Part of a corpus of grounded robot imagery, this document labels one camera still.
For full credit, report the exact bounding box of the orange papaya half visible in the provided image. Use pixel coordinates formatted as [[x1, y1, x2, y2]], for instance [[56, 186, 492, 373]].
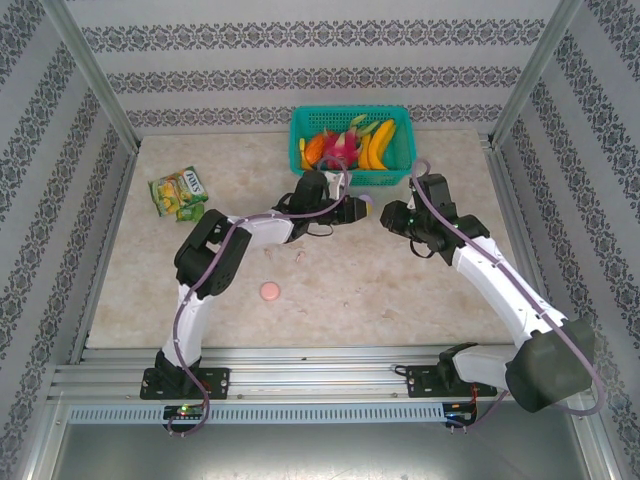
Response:
[[305, 133, 327, 165]]

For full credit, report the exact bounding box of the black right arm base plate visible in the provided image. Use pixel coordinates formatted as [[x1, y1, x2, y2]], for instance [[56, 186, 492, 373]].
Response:
[[403, 364, 499, 399]]

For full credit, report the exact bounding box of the pink dragon fruit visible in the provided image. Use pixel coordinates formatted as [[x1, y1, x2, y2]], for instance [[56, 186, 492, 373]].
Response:
[[322, 113, 377, 171]]

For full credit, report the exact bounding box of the aluminium frame post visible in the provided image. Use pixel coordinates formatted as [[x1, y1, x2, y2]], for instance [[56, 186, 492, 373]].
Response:
[[492, 0, 584, 146], [38, 0, 142, 152]]

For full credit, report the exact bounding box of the small yellow banana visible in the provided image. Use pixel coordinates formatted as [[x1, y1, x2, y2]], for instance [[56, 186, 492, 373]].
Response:
[[357, 133, 374, 170]]

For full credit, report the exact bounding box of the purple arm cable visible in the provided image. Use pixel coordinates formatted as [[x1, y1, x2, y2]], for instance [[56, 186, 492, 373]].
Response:
[[409, 158, 606, 435], [167, 154, 351, 439]]

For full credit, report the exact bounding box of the small green biscuit packet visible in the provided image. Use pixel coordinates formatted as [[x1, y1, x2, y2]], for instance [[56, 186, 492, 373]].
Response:
[[174, 202, 207, 223]]

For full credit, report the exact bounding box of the slotted grey cable duct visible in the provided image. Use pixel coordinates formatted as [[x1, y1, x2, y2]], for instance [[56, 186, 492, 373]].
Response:
[[66, 402, 447, 425]]

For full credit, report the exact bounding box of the teal plastic basket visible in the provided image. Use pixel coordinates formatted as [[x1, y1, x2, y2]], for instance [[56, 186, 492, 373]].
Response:
[[290, 104, 419, 187]]

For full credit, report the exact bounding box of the large orange-yellow banana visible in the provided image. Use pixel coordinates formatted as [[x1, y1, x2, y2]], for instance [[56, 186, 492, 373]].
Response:
[[368, 119, 397, 171]]

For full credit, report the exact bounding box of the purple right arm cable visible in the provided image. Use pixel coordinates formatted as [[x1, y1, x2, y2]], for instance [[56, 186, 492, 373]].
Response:
[[409, 158, 606, 435]]

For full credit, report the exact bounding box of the green Fox's candy bag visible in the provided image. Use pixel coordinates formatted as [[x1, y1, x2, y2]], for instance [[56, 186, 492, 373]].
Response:
[[147, 166, 208, 218]]

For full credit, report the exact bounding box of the aluminium side rail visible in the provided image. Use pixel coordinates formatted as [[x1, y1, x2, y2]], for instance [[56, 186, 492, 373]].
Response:
[[482, 132, 571, 361], [68, 147, 141, 365]]

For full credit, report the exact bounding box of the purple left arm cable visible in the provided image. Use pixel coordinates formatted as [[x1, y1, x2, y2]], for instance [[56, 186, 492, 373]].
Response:
[[167, 154, 351, 439]]

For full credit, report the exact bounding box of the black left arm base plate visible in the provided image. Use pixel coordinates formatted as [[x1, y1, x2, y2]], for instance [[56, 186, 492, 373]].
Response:
[[140, 367, 231, 401]]

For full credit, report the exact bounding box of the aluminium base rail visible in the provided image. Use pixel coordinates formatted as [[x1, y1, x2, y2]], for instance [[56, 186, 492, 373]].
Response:
[[47, 346, 589, 407]]

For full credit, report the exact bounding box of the grey metal panel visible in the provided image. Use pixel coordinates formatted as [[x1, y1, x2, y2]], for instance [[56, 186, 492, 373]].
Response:
[[47, 399, 614, 480]]

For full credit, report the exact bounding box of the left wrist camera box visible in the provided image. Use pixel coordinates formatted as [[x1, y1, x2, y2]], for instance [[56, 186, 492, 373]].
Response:
[[323, 171, 350, 202]]

